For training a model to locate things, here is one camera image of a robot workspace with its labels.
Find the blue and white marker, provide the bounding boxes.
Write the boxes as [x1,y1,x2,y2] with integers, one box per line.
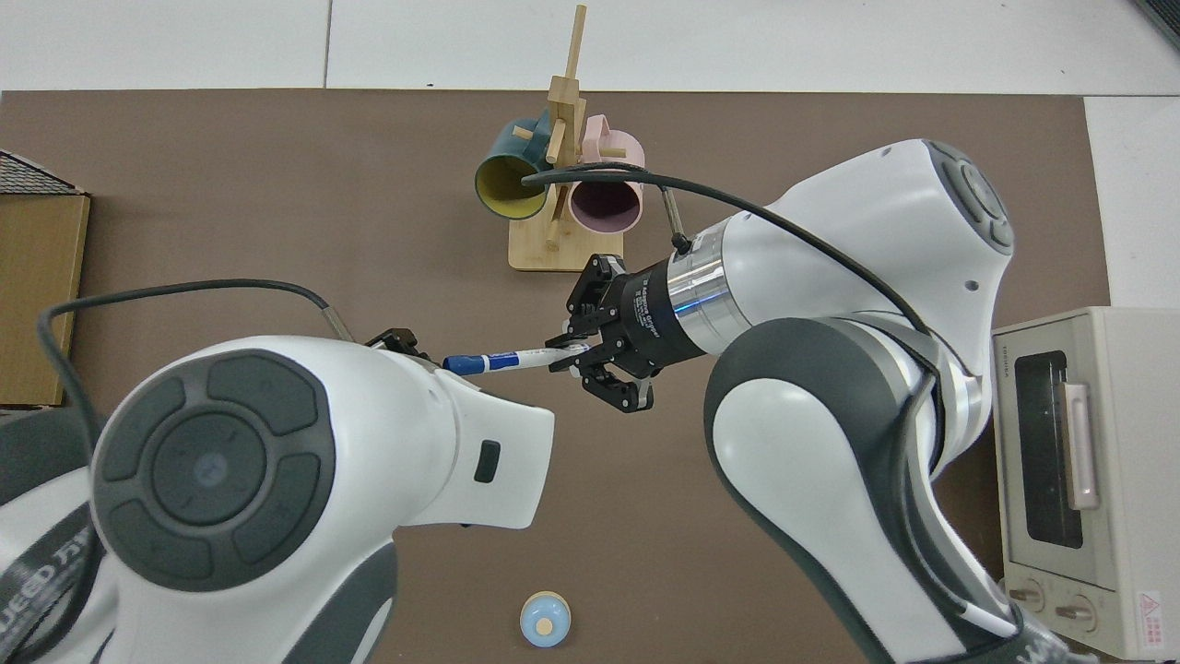
[442,340,592,375]

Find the wooden cup stand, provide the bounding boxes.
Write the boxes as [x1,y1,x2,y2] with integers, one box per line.
[508,5,628,273]

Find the pale toaster oven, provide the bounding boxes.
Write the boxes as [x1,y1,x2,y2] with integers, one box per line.
[990,306,1180,661]

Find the pink cup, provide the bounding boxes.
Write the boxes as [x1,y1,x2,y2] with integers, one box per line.
[568,114,645,235]

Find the dark grey corner object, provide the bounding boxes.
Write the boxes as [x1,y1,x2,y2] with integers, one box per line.
[1129,0,1180,52]

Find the dark teal cup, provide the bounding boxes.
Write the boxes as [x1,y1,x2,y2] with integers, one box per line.
[474,109,564,221]

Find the brown table cloth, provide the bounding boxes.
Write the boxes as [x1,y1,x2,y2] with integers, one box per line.
[0,89,1113,664]

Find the wire basket with wooden floor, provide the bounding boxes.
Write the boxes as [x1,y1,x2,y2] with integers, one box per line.
[0,148,93,409]

